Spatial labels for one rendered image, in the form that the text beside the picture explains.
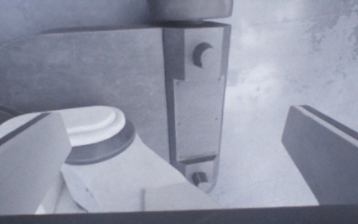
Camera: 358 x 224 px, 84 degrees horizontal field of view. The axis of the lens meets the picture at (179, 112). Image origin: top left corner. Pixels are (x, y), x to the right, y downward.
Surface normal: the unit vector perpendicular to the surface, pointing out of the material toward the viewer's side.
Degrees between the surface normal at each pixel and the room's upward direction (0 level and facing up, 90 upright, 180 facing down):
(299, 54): 0
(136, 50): 0
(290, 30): 0
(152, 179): 90
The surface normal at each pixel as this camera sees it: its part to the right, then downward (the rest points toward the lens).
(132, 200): -0.03, -0.88
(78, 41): 0.22, 0.46
